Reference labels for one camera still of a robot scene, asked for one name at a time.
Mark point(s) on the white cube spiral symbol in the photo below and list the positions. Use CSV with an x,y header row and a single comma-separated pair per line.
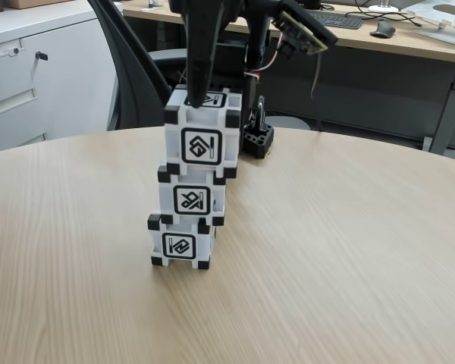
x,y
201,146

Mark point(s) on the white cube crossed symbol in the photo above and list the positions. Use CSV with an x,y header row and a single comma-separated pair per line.
x,y
191,201

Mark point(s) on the black mesh office chair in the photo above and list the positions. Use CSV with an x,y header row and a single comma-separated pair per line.
x,y
136,76

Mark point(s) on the white filing cabinet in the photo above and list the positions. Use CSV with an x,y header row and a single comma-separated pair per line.
x,y
60,76

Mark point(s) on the black keyboard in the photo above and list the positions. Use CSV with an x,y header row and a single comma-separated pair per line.
x,y
341,19

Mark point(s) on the black cabinet key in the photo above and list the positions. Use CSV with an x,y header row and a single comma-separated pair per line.
x,y
41,55

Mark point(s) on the wooden office desk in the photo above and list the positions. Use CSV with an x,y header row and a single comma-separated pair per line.
x,y
364,43

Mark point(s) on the cardboard box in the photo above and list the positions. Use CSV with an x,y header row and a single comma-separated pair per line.
x,y
30,4

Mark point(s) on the dark computer mouse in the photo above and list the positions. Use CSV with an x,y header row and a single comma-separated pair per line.
x,y
383,29

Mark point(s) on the white cube zigzag symbol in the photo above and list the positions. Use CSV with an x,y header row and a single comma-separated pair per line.
x,y
178,246

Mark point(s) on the white round stand base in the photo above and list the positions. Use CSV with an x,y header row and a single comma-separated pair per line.
x,y
385,7

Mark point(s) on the silver laptop stand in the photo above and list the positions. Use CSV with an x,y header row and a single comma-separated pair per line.
x,y
447,34

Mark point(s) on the black gripper camera mount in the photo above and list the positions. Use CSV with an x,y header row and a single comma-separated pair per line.
x,y
303,34

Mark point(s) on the grey round pedestal base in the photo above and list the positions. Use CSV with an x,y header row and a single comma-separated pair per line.
x,y
292,123

